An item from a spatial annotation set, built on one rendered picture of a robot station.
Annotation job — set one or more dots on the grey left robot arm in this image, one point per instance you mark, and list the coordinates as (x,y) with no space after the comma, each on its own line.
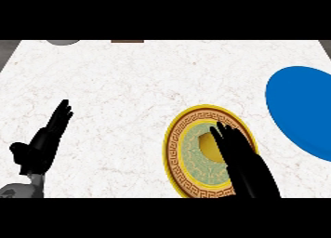
(23,188)

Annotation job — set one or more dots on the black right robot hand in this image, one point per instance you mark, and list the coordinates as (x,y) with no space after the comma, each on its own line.
(246,164)

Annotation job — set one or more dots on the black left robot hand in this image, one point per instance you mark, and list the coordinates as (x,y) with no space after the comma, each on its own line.
(44,145)

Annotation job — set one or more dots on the yellow lemon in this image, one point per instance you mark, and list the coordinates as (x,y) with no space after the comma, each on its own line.
(211,148)

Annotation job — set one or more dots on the brown flat object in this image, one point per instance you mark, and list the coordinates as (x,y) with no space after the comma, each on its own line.
(128,41)

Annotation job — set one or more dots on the grey round object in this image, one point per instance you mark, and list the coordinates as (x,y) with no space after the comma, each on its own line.
(63,42)

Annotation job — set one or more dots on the blue plate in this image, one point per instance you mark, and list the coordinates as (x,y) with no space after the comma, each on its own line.
(309,111)

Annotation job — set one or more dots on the yellow patterned plate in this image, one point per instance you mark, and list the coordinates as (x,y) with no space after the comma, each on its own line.
(191,155)

